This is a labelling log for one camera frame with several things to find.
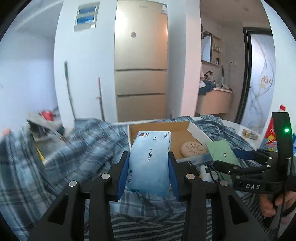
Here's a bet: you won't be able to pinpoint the light blue tissue pack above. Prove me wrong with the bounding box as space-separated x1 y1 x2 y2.
126 131 171 197

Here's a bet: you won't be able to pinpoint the person's right hand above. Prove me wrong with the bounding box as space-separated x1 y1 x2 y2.
259 191 295 217

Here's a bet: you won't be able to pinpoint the red snack bag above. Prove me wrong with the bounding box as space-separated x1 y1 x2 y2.
261 117 278 152

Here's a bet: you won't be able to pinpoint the small yellow box on table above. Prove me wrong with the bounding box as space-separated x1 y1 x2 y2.
242 129 258 140

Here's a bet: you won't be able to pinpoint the green paper envelope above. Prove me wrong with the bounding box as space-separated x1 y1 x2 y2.
202 140 241 184

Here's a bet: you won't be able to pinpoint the round beige coaster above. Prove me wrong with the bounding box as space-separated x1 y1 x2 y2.
180 142 207 158

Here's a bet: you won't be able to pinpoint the open cardboard box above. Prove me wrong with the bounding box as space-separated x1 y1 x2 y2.
127 121 213 159

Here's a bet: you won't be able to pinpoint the blue plaid cloth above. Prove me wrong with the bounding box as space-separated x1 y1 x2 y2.
0 114 273 241

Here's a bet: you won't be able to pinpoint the beige bathroom vanity cabinet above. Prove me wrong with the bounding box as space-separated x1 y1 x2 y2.
196 88 233 115

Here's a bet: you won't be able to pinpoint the frosted glass floral door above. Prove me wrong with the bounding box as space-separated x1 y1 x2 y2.
235 27 275 134

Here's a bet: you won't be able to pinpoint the blue clothes on vanity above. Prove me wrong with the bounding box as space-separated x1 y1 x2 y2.
199 80 216 95

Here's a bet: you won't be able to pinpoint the grey bag on floor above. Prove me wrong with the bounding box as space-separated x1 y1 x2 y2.
27 113 66 165

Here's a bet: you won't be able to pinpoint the red items on floor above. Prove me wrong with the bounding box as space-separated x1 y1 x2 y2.
40 110 56 121

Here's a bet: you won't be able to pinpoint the gold three-door refrigerator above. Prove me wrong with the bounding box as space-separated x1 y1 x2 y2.
114 1 168 122

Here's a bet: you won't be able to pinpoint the white charging cable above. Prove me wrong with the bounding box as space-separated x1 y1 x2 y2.
200 164 219 182

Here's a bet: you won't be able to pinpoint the red-handled broom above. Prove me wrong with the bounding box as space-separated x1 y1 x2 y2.
97 77 105 121

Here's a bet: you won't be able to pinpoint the grey mop handle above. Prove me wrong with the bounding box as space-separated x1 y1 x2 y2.
64 61 76 121

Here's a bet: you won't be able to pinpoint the wall electrical panel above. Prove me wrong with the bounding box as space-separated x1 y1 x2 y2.
74 2 100 32

